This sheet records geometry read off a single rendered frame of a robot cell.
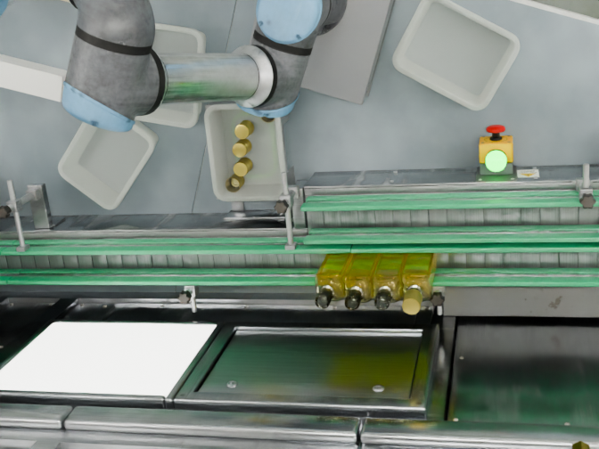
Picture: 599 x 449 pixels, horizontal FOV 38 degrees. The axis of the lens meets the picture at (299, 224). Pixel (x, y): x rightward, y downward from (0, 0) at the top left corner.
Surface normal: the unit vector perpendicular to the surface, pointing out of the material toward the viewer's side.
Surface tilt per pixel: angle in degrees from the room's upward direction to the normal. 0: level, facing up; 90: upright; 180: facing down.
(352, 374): 90
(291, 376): 90
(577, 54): 0
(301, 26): 7
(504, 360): 89
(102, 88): 20
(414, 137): 0
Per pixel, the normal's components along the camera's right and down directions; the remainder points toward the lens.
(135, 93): 0.76, 0.46
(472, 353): -0.07, -0.95
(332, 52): -0.22, 0.33
